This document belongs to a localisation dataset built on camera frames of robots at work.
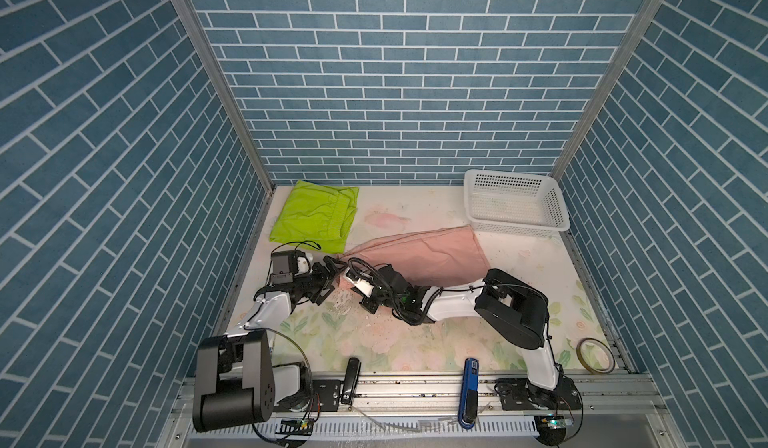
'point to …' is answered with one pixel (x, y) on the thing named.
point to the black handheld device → (350, 380)
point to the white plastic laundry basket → (515, 203)
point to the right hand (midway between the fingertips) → (349, 283)
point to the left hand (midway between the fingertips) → (342, 273)
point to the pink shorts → (423, 256)
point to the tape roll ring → (589, 367)
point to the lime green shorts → (317, 213)
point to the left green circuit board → (295, 427)
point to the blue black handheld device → (468, 409)
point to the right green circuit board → (555, 422)
